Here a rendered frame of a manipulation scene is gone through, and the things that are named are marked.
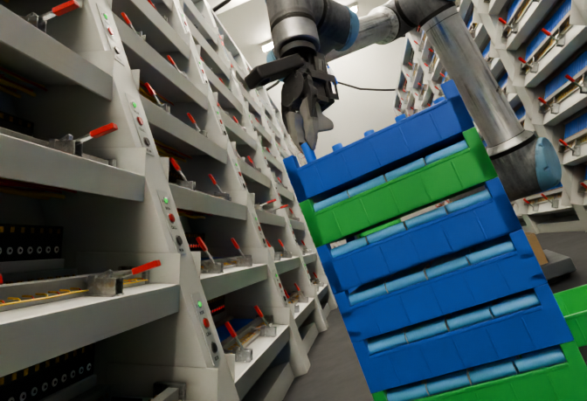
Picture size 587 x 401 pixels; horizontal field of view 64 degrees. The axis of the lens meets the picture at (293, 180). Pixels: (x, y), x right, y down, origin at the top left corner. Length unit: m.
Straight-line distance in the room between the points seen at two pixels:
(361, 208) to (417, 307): 0.17
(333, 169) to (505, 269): 0.29
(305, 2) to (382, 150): 0.36
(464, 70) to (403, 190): 0.82
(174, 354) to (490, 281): 0.51
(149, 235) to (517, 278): 0.58
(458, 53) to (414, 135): 0.79
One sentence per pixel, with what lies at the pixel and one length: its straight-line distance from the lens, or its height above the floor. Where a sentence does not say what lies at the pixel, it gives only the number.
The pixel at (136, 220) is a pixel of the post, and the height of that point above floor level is 0.47.
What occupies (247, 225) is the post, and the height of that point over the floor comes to 0.48.
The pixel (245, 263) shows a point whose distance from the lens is 1.31.
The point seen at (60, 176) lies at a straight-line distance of 0.65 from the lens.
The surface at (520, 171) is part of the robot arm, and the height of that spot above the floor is 0.33.
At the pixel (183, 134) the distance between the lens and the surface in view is 1.20.
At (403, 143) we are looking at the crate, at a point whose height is 0.42.
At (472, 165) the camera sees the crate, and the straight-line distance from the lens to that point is 0.73.
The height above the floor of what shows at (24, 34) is 0.72.
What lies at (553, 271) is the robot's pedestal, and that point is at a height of 0.04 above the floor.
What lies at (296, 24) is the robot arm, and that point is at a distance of 0.91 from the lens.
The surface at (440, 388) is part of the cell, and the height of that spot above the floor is 0.06.
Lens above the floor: 0.30
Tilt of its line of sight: 10 degrees up
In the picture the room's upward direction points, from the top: 21 degrees counter-clockwise
